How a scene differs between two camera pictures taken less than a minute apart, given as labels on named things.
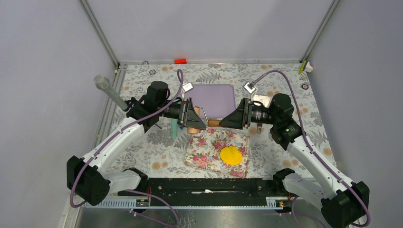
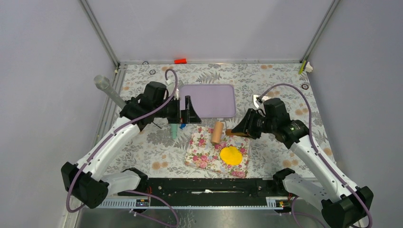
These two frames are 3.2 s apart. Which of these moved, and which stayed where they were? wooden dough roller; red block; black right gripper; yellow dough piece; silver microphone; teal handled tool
Moved: black right gripper; wooden dough roller
Stayed: teal handled tool; yellow dough piece; red block; silver microphone
